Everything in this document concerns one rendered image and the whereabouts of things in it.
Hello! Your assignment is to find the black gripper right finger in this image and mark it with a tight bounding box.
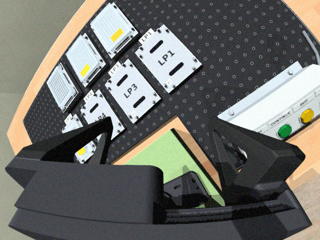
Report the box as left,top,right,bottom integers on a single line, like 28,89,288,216
208,116,306,206

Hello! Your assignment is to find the white control panel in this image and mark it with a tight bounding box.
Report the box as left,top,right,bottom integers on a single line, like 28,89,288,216
218,31,320,140

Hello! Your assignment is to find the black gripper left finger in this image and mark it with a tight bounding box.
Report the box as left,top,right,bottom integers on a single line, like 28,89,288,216
16,116,113,164

